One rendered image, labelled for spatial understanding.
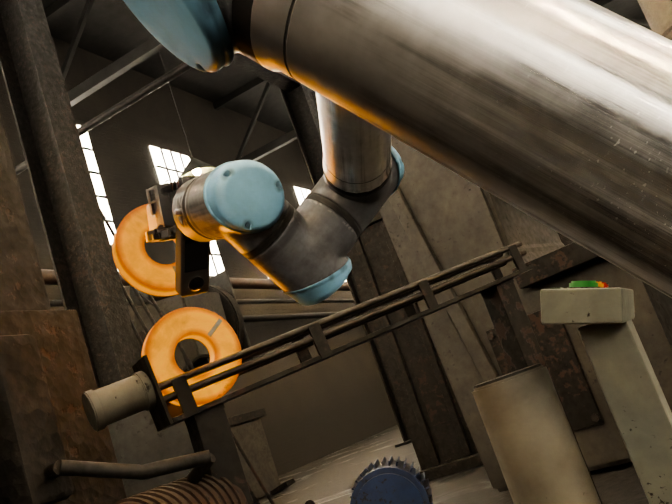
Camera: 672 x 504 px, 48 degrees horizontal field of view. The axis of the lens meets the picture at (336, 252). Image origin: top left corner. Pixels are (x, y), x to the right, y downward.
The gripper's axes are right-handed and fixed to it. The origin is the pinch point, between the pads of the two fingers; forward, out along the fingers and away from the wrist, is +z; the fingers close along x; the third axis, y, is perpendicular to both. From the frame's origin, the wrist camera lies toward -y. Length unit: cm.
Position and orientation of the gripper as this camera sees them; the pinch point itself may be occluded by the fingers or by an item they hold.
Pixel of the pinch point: (159, 238)
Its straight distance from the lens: 124.9
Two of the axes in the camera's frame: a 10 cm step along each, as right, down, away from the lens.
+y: -1.9, -9.8, -0.3
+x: -8.4, 1.7, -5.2
